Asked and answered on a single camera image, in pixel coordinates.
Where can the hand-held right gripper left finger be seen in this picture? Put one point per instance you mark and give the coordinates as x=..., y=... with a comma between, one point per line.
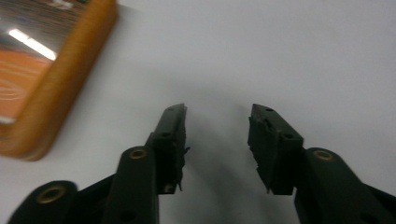
x=140, y=180

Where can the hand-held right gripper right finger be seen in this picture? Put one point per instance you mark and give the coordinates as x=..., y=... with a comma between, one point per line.
x=280, y=155

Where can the wooden picture frame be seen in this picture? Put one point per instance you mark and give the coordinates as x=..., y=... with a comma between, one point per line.
x=62, y=93

